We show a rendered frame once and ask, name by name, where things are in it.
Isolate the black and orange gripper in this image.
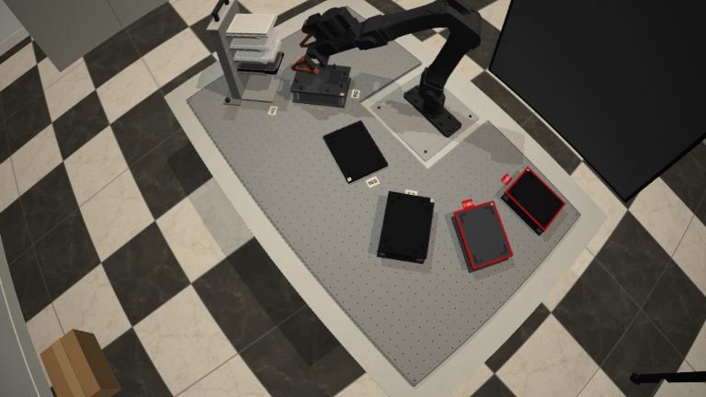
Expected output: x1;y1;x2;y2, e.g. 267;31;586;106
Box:
291;35;342;75

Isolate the grey shelf rack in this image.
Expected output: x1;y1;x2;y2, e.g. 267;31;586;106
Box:
209;0;285;103

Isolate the white microplate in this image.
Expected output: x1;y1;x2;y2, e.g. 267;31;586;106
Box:
226;14;278;38

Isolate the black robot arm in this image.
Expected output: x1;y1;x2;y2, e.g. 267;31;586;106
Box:
301;0;482;138

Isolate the black microplate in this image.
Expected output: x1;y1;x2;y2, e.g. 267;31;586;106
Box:
237;51;284;74

